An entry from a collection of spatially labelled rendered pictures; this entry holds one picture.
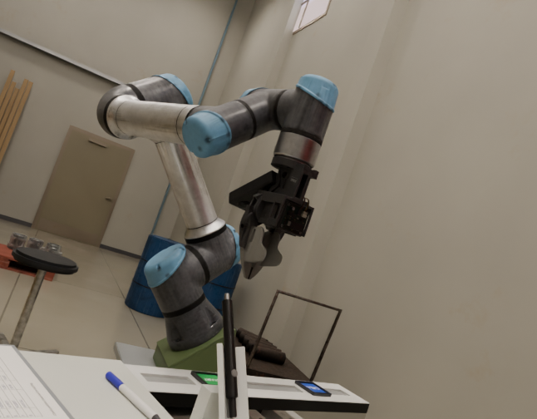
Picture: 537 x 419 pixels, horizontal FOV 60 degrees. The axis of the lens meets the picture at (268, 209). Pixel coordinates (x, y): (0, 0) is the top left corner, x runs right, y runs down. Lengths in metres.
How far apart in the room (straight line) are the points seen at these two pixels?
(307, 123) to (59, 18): 9.95
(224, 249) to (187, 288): 0.14
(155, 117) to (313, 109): 0.31
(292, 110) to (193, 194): 0.47
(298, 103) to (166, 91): 0.44
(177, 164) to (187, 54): 9.68
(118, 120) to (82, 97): 9.28
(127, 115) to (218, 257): 0.44
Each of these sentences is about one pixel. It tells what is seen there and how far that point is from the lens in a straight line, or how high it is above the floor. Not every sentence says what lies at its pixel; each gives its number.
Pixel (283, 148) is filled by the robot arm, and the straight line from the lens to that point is 0.78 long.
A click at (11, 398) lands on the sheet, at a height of 0.97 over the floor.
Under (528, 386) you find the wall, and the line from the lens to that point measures 2.99.
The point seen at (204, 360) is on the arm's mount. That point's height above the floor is 0.90.
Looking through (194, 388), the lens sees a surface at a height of 0.96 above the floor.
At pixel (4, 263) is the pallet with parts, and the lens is 5.94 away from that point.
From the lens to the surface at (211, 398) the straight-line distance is 0.52.
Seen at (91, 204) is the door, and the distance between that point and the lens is 10.17.
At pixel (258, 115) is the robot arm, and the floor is 1.42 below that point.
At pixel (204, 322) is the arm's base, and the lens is 1.20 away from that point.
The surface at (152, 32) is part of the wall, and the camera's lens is 10.77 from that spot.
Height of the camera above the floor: 1.21
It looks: 4 degrees up
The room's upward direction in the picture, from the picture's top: 19 degrees clockwise
